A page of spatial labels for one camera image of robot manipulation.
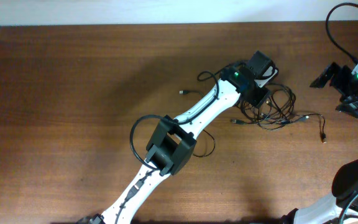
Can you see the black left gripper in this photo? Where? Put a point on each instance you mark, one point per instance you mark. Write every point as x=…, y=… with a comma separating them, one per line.
x=260, y=96

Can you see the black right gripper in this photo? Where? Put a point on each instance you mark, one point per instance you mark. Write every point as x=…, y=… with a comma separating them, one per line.
x=336, y=79

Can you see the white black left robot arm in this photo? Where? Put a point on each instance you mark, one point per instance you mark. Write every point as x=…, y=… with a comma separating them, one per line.
x=173, y=141

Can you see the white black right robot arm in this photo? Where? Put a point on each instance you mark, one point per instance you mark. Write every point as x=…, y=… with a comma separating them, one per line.
x=341, y=205

